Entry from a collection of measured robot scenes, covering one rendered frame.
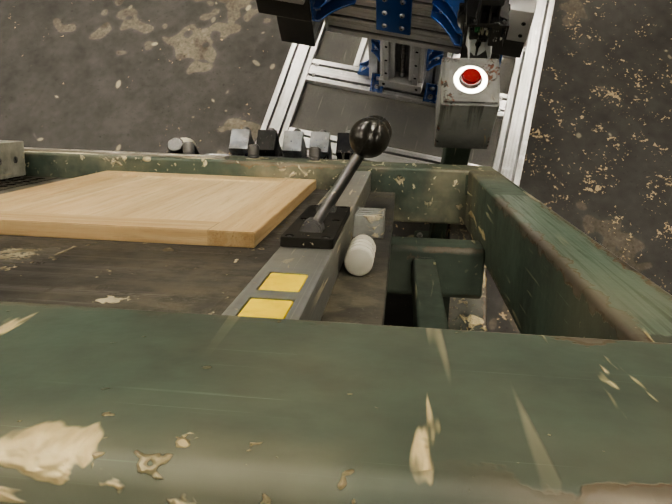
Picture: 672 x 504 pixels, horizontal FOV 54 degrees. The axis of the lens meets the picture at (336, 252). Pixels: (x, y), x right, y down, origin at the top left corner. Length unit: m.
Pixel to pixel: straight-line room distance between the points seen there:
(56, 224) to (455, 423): 0.75
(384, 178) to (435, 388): 1.16
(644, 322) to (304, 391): 0.30
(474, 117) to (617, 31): 1.49
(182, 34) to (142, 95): 0.31
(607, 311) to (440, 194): 0.90
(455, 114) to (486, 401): 1.26
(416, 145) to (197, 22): 1.13
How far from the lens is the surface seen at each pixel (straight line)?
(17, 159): 1.50
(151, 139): 2.58
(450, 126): 1.45
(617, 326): 0.43
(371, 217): 0.86
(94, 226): 0.85
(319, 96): 2.28
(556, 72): 2.66
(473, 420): 0.16
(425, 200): 1.33
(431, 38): 1.75
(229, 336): 0.21
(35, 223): 0.88
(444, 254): 1.00
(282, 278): 0.50
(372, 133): 0.61
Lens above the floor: 2.06
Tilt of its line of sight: 67 degrees down
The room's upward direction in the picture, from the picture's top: 9 degrees counter-clockwise
